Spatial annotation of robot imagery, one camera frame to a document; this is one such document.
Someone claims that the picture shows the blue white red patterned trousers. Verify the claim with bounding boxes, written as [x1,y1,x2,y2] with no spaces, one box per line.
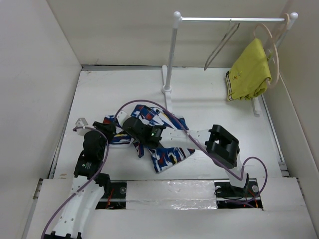
[110,105,195,173]

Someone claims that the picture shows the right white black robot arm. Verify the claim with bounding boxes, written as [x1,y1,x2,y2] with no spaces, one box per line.
[120,117,249,196]

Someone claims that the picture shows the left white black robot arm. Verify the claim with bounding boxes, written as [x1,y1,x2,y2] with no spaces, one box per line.
[41,118,116,239]

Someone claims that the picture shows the beige wooden hanger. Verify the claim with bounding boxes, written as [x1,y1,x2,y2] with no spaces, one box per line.
[253,23,279,88]

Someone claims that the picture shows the white garment rack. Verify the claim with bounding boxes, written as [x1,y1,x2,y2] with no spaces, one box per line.
[161,11,299,110]

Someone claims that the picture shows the yellow green shorts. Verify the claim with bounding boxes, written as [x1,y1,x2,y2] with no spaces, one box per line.
[225,38,272,101]

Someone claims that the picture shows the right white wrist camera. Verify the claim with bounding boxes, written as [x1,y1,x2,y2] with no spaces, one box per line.
[116,111,130,127]

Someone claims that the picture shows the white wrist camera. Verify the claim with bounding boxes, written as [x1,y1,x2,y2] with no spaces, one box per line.
[75,118,88,136]
[116,111,130,127]

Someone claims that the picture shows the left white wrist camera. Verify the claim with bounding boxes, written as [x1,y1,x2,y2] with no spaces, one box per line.
[75,118,88,136]

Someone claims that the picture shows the grey wire hanger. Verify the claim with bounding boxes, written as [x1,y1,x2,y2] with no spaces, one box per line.
[204,23,240,71]

